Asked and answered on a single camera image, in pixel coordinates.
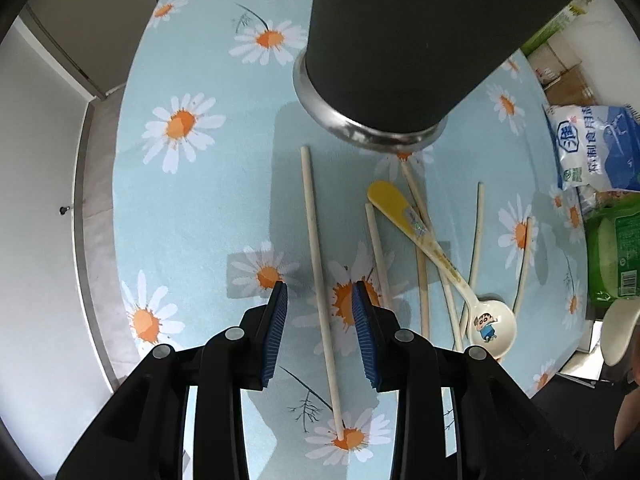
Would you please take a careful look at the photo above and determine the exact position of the white and blue salt bag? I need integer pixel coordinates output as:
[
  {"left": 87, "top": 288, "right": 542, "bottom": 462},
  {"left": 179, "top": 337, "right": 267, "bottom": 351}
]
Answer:
[{"left": 542, "top": 104, "right": 640, "bottom": 192}]

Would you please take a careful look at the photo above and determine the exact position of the black cylindrical utensil holder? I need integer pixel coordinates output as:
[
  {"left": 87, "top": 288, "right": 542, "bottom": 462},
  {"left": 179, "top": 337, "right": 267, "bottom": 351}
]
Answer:
[{"left": 292, "top": 0, "right": 598, "bottom": 153}]

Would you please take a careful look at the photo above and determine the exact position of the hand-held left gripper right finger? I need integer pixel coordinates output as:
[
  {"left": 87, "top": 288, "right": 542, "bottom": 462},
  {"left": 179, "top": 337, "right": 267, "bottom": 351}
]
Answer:
[{"left": 351, "top": 280, "right": 586, "bottom": 480}]

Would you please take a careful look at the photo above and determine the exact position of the brown cardboard box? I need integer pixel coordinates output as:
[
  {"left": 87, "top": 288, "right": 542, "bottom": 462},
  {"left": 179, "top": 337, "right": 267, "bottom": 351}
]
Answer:
[{"left": 542, "top": 60, "right": 601, "bottom": 106}]

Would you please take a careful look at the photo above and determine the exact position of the green and white carton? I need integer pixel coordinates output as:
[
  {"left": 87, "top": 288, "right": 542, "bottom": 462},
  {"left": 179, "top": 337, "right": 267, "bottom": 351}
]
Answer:
[{"left": 520, "top": 0, "right": 601, "bottom": 61}]

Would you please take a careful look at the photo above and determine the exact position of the yellow handled cartoon ceramic spoon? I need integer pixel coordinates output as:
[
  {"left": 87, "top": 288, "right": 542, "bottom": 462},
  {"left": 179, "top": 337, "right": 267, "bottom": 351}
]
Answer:
[{"left": 367, "top": 181, "right": 517, "bottom": 361}]

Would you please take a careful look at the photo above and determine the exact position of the green plastic packet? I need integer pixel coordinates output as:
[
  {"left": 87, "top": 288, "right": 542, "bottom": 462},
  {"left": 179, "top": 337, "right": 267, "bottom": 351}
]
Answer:
[{"left": 582, "top": 205, "right": 640, "bottom": 306}]

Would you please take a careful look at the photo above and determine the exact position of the white stool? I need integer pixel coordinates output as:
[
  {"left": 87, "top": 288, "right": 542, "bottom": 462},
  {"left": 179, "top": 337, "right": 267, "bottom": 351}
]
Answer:
[{"left": 600, "top": 297, "right": 640, "bottom": 366}]

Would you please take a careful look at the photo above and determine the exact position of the blue daisy print tablecloth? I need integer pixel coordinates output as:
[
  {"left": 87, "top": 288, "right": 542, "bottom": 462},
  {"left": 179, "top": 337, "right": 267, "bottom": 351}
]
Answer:
[{"left": 112, "top": 0, "right": 591, "bottom": 480}]

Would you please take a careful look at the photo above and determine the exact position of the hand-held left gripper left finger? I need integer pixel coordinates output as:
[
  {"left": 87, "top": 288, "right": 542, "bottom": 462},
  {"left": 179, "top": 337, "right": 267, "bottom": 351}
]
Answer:
[{"left": 55, "top": 281, "right": 290, "bottom": 480}]

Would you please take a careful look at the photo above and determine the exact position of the long pale wooden chopstick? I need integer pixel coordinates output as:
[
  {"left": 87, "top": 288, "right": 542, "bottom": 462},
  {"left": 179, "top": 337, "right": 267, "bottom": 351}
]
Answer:
[{"left": 300, "top": 145, "right": 347, "bottom": 443}]

